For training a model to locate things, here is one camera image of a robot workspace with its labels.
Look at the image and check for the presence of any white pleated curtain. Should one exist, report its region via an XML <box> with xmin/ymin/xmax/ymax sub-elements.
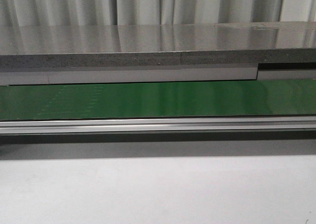
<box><xmin>0</xmin><ymin>0</ymin><xmax>316</xmax><ymax>26</ymax></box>

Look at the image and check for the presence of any aluminium front conveyor rail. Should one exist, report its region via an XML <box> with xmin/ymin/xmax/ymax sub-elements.
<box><xmin>0</xmin><ymin>115</ymin><xmax>316</xmax><ymax>135</ymax></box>

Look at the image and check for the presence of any green conveyor belt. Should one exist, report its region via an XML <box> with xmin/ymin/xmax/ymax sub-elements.
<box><xmin>0</xmin><ymin>79</ymin><xmax>316</xmax><ymax>121</ymax></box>

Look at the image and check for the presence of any grey rear conveyor rail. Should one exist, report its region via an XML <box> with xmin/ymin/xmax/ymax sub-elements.
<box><xmin>0</xmin><ymin>62</ymin><xmax>316</xmax><ymax>86</ymax></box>

